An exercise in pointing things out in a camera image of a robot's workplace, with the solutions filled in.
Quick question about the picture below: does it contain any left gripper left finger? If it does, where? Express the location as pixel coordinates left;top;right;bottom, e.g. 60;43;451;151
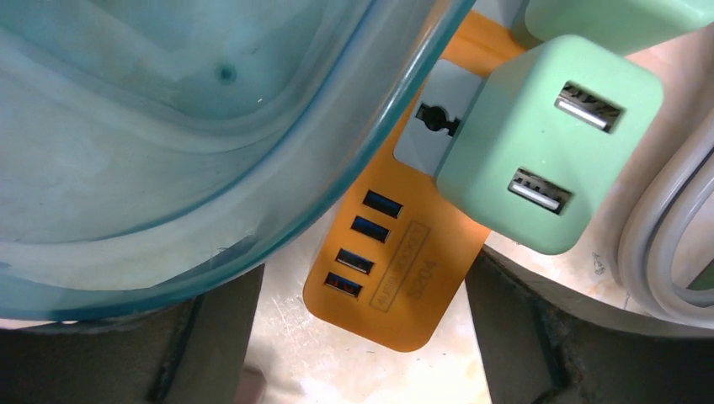
1;267;265;403

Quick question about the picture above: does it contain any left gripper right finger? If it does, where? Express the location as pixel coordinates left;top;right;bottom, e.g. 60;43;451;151
465;251;713;403

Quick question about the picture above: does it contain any grey cable of green strip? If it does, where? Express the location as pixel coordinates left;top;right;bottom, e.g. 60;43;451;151
615;109;714;330

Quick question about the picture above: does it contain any orange power strip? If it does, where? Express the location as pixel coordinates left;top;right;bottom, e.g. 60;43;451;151
302;11;522;352

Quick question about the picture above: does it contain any teal plastic basin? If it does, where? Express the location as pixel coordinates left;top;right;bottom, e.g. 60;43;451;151
1;1;473;322

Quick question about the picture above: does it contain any green charger plug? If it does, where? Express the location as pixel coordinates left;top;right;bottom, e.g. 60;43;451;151
512;0;713;56
435;35;664;255

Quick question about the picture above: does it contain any green power strip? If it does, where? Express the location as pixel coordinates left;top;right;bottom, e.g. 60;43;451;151
688;261;714;291

